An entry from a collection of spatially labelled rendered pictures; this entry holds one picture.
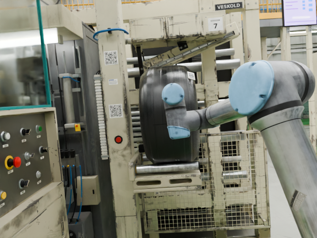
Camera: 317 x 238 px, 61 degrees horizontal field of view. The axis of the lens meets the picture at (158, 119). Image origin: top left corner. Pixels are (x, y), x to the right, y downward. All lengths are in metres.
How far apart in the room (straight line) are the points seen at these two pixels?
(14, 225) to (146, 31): 1.27
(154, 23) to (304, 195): 1.42
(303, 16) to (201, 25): 3.83
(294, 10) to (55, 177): 4.78
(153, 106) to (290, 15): 4.33
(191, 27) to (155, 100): 0.66
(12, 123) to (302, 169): 0.99
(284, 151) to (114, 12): 1.21
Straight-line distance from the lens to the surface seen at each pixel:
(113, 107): 1.50
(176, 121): 0.92
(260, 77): 0.58
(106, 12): 1.57
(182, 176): 1.42
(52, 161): 1.43
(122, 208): 1.61
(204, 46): 1.89
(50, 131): 1.41
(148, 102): 1.29
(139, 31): 1.78
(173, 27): 1.78
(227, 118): 0.91
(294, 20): 5.38
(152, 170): 1.44
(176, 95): 0.91
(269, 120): 0.60
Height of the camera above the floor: 1.26
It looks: 4 degrees down
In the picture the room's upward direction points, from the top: 5 degrees counter-clockwise
